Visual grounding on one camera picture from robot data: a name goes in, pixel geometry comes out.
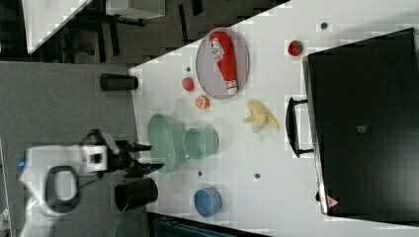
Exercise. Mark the red green strawberry toy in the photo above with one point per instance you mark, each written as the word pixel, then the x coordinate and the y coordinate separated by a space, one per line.
pixel 295 48

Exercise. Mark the black oven appliance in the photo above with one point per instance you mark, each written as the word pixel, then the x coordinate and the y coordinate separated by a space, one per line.
pixel 362 100

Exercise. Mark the black oven handle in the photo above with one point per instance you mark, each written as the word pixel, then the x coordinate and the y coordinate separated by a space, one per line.
pixel 291 127

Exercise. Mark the yellow peeled banana toy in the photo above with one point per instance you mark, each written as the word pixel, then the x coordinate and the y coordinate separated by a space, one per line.
pixel 260 116

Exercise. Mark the black cylinder upper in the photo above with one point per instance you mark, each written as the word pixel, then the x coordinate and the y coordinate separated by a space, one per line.
pixel 118 82

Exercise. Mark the black cylinder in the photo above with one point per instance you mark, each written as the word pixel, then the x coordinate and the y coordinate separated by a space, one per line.
pixel 118 82
pixel 136 194

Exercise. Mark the red ketchup bottle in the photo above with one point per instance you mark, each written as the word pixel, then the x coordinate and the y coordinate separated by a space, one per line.
pixel 222 51

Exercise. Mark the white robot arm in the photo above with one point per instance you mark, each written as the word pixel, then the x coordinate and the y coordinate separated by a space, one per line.
pixel 52 175

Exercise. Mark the black cylinder lower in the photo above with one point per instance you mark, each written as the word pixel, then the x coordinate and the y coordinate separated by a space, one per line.
pixel 136 194

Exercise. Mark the blue cup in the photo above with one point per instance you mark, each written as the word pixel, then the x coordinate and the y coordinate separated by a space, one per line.
pixel 208 202

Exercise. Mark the large green bowl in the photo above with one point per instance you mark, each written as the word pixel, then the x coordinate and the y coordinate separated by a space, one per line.
pixel 165 135

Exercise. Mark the grey oval plate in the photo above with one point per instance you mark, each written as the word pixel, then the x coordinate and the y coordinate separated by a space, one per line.
pixel 208 73

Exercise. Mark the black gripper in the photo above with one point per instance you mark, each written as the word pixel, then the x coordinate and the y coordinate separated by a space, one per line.
pixel 124 159

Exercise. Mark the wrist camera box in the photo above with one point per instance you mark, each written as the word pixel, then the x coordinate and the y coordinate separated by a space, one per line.
pixel 108 141

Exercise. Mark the orange half toy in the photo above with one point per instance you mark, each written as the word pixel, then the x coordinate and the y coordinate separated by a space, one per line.
pixel 202 102

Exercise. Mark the green mug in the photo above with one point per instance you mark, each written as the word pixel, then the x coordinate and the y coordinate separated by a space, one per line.
pixel 200 142

